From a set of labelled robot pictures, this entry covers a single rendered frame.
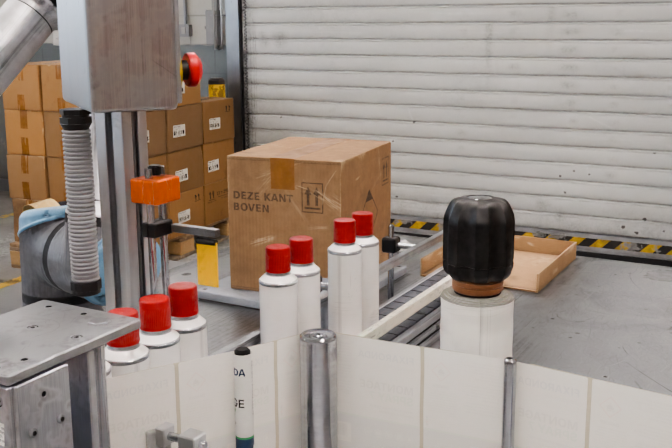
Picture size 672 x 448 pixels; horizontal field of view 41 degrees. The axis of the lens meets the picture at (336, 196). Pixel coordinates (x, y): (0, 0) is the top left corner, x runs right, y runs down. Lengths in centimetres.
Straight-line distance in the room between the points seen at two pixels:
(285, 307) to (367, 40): 457
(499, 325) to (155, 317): 38
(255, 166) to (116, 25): 82
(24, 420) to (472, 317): 54
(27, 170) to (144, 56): 433
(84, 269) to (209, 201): 451
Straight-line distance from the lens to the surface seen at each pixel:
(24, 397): 67
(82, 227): 103
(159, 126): 505
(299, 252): 123
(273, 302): 119
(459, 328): 104
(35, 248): 141
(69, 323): 75
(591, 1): 528
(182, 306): 103
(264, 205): 175
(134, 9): 97
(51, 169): 518
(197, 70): 101
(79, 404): 74
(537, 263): 209
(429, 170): 563
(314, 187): 170
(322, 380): 92
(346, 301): 135
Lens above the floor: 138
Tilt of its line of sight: 11 degrees down
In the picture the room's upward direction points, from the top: straight up
